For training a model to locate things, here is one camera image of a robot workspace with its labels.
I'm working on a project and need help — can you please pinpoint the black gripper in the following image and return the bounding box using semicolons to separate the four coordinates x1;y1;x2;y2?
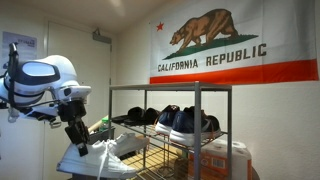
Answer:
57;99;91;158

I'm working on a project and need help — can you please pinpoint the grey metal shoe rack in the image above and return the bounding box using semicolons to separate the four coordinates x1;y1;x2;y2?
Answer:
108;81;233;180

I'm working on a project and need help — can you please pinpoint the brown cardboard tube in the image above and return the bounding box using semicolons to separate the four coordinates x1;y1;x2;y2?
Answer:
86;114;110;134

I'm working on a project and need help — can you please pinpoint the green lid plastic jar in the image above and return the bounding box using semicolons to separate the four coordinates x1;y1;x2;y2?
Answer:
99;117;110;132

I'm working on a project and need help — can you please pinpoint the black slide sandal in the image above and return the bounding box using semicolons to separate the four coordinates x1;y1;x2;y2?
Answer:
139;107;161;126
110;106;145;127

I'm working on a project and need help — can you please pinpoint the white door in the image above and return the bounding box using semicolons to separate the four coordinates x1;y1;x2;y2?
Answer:
42;21;113;180

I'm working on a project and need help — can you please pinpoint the navy sneaker white sole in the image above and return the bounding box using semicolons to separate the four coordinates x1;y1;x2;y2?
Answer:
154;104;181;137
169;105;223;148

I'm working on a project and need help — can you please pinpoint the metal door closer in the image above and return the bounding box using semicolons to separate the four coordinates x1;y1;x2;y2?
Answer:
91;27;113;45

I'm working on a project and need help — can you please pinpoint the paper sign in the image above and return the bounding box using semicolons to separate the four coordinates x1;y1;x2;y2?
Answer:
1;31;39;62

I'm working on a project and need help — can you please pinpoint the black backpack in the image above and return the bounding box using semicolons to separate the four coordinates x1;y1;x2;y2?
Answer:
172;156;190;180

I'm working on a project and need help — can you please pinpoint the orange paper towel pack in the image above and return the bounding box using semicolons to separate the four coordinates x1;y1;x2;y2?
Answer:
188;138;254;180

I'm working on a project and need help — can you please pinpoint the California Republic flag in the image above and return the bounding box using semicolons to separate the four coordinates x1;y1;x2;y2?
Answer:
148;0;320;85

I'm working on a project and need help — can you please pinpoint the metal door handle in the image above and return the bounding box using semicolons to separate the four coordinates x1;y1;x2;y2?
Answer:
48;118;63;130

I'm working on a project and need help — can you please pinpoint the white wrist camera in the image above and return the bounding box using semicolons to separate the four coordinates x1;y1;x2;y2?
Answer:
19;105;58;123

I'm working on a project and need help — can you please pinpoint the white round wall device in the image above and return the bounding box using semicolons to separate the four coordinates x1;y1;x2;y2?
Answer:
7;106;20;124

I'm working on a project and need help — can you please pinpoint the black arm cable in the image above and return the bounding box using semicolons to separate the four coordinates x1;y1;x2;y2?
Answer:
5;42;20;112

